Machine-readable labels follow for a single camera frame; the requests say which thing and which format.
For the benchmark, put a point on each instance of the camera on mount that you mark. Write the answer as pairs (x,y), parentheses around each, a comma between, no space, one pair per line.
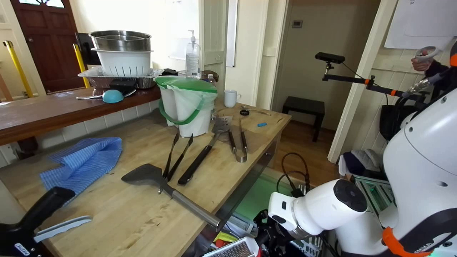
(330,58)

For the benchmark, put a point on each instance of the white knife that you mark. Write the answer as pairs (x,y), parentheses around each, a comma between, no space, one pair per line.
(62,227)

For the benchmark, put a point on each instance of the blue ladle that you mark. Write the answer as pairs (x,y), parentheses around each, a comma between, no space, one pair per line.
(113,96)

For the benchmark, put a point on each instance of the white mug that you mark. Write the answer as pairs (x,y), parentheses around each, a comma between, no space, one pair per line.
(230,98)

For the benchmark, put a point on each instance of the yellow pole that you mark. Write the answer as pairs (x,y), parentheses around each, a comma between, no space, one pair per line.
(18,67)
(81,66)

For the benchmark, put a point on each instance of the stainless steel bowl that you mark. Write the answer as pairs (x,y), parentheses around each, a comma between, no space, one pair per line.
(121,42)

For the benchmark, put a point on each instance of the small metal utensil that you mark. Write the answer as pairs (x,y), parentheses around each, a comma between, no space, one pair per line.
(257,111)

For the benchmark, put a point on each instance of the blue striped cloth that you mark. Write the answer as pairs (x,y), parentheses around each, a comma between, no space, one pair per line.
(84,160)

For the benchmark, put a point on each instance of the yellow utensil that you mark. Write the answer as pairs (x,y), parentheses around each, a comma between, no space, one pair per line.
(225,237)

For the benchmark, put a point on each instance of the white colander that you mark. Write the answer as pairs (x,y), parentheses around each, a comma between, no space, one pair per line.
(124,63)

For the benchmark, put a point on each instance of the black side table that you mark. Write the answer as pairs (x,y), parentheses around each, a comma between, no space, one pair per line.
(303,105)

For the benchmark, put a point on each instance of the water bottle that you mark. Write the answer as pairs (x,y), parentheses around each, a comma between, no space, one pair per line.
(211,79)

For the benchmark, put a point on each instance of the drawer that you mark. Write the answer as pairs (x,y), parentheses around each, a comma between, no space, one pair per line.
(257,194)

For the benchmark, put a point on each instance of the small blue clip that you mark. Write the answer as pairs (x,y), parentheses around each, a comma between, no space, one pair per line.
(262,124)

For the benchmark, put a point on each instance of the hand controller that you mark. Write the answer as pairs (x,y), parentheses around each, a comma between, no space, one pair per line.
(428,53)

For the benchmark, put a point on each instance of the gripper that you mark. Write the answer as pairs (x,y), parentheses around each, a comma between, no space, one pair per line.
(270,233)

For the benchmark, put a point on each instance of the black bag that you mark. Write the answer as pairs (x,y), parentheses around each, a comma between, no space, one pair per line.
(391,121)

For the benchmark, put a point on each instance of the white paper sheet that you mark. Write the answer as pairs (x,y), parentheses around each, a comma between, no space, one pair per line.
(417,25)

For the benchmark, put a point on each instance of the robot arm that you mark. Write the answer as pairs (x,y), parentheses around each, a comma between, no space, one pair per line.
(421,150)

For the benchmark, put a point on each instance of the brown wooden door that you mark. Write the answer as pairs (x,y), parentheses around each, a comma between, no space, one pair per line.
(50,46)

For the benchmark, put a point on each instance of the foil tray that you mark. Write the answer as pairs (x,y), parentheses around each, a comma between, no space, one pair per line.
(98,80)

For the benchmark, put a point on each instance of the clear pump bottle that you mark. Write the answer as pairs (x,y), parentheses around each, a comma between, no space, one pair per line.
(192,59)

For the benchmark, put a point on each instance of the steel tongs with black grips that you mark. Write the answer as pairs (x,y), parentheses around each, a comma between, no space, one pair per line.
(244,141)

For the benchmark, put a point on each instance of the person's hand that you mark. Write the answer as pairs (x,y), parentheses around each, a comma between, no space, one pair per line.
(420,65)

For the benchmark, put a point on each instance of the white bucket with green bag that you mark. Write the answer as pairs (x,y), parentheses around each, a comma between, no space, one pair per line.
(189,107)

